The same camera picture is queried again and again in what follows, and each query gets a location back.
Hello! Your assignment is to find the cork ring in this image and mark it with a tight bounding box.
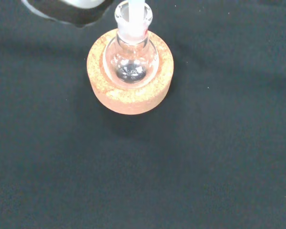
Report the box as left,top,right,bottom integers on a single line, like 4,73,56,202
86,28,174,115

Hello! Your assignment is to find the glass round-bottom flask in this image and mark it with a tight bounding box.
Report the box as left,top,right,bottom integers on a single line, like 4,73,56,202
104,0,158,83

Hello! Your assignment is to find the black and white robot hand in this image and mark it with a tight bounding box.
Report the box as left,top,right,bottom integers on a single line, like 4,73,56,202
21,0,115,27

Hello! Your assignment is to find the black cloth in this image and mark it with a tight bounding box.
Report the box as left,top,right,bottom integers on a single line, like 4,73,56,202
0,0,286,229

